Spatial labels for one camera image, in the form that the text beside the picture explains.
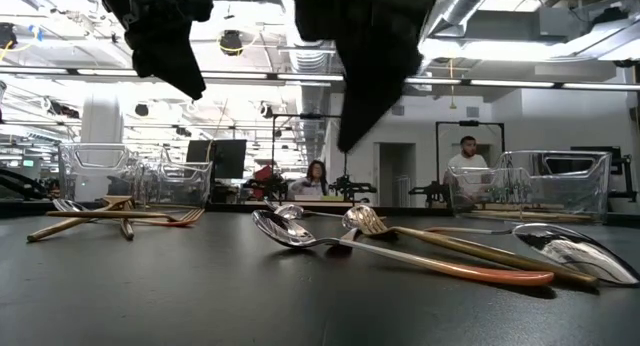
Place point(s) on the silver ventilation duct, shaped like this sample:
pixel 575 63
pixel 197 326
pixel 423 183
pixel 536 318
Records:
pixel 312 86
pixel 465 6

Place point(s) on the small round ceiling camera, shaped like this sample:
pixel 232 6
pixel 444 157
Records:
pixel 141 110
pixel 266 110

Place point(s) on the green lit sign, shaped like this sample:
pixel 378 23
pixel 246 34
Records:
pixel 28 163

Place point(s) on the black ceiling dome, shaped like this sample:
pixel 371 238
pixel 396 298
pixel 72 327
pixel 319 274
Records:
pixel 231 42

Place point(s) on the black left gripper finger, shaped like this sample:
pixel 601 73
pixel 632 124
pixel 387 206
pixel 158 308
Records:
pixel 167 61

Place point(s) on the black slanted equipment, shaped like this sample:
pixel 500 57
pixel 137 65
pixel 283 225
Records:
pixel 17 186

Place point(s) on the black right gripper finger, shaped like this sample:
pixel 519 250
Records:
pixel 365 96

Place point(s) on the long ceiling light bar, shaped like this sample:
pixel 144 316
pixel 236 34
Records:
pixel 500 83

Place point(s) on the gold knife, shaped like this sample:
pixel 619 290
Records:
pixel 530 218
pixel 127 230
pixel 500 212

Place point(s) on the black ceiling device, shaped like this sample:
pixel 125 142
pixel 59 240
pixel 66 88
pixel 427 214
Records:
pixel 6 36

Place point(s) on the black equipment stand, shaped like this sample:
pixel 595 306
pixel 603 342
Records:
pixel 625 166

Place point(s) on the black background robot arm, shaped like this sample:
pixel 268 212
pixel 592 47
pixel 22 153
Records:
pixel 350 188
pixel 427 190

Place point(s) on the black computer monitor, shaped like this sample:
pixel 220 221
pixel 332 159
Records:
pixel 227 158

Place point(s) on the person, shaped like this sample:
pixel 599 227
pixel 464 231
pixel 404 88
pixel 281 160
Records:
pixel 315 173
pixel 467 158

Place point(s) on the red object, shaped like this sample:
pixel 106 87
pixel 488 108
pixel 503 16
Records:
pixel 263 173

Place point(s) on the black metal frame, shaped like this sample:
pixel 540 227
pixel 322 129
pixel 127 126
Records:
pixel 470 123

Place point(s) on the clear plastic bin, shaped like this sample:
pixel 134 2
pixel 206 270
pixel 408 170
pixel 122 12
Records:
pixel 597 186
pixel 70 176

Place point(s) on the small wall vent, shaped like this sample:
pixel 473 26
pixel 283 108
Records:
pixel 398 110
pixel 472 111

